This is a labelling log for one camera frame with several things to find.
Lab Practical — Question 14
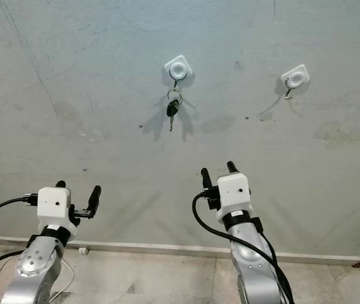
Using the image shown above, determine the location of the white square wall hook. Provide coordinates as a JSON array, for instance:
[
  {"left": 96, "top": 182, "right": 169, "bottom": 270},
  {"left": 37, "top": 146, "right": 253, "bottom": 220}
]
[
  {"left": 280, "top": 63, "right": 311, "bottom": 101},
  {"left": 163, "top": 54, "right": 195, "bottom": 90}
]

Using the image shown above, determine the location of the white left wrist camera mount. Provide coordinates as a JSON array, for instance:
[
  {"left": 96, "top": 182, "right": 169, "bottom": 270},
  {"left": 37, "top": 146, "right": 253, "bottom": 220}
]
[{"left": 37, "top": 186, "right": 74, "bottom": 237}]

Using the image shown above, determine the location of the black-headed key with ring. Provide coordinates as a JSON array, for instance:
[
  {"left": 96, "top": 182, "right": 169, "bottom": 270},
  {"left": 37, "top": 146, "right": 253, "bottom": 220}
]
[{"left": 165, "top": 88, "right": 184, "bottom": 133}]

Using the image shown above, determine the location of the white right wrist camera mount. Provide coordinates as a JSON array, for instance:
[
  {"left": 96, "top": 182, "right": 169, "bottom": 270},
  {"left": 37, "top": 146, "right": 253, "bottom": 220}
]
[{"left": 215, "top": 172, "right": 252, "bottom": 220}]

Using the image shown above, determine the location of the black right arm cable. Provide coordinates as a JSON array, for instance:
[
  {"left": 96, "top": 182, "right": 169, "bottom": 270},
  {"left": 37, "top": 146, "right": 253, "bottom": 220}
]
[{"left": 191, "top": 193, "right": 295, "bottom": 304}]

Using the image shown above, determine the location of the white floor cable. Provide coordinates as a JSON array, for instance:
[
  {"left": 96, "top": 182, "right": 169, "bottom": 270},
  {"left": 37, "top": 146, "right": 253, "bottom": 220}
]
[{"left": 46, "top": 246, "right": 89, "bottom": 304}]

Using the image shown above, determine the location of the long black left arm cable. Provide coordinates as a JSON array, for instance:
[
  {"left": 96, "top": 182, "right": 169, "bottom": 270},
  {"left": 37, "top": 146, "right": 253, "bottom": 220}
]
[{"left": 0, "top": 194, "right": 42, "bottom": 224}]

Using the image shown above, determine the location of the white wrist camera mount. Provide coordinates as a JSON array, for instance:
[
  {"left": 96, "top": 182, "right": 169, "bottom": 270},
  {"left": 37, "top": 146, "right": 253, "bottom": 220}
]
[
  {"left": 37, "top": 186, "right": 74, "bottom": 237},
  {"left": 215, "top": 172, "right": 252, "bottom": 220}
]

